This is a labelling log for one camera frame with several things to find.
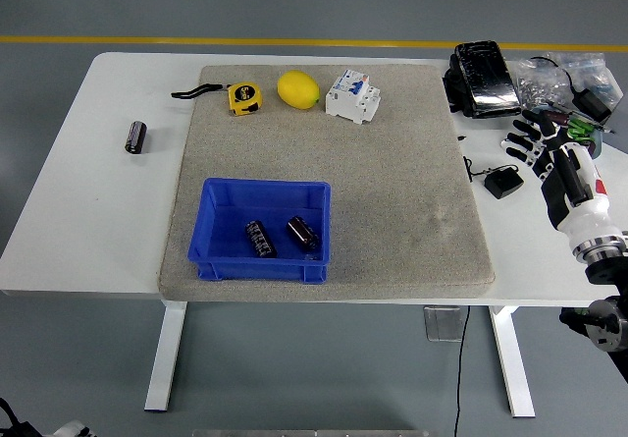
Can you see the green plastic parts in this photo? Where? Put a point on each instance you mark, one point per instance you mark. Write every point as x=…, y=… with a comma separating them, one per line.
x=581, y=128

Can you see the white circuit breaker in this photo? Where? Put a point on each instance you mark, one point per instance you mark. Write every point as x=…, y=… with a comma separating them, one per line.
x=352, y=97

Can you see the blue plastic box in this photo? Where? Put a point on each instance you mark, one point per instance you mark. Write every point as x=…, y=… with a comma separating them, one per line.
x=230, y=216

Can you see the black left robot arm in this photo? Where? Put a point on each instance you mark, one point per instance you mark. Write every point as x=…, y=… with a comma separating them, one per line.
x=12, y=427

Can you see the small black adapter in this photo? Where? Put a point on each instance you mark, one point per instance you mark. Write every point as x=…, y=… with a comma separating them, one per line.
x=504, y=184

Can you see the dark cylindrical battery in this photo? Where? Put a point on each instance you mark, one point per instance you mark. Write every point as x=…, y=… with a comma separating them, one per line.
x=136, y=136
x=261, y=238
x=304, y=233

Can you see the black flat device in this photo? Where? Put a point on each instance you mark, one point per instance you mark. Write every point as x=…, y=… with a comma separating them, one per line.
x=488, y=76

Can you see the yellow tape measure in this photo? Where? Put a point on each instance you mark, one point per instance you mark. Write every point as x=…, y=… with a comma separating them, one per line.
x=244, y=98

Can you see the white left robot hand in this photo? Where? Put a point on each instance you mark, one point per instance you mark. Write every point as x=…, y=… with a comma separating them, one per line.
x=68, y=430

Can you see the yellow lemon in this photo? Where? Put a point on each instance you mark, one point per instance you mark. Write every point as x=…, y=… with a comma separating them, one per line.
x=298, y=89

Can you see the brown battery in tray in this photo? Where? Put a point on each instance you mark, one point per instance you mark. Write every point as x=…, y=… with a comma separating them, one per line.
x=560, y=118

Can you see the white table leg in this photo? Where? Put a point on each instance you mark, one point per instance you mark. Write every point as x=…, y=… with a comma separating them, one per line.
x=512, y=358
x=166, y=353

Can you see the clear bag with blue parts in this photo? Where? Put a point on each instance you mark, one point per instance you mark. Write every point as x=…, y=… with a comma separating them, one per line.
x=589, y=71

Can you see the grey metal bracket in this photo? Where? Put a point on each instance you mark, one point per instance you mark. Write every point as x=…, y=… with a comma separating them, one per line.
x=443, y=323

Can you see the grey-brown mat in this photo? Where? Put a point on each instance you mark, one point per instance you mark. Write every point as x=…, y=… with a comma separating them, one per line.
x=368, y=172

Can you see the clear bag of screws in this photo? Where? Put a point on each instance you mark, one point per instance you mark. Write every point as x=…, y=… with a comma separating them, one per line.
x=539, y=86

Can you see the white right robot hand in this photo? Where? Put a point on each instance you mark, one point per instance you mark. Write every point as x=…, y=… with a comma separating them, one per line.
x=584, y=196

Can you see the light blue tray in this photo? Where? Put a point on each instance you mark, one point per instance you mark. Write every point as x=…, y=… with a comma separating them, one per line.
x=597, y=145

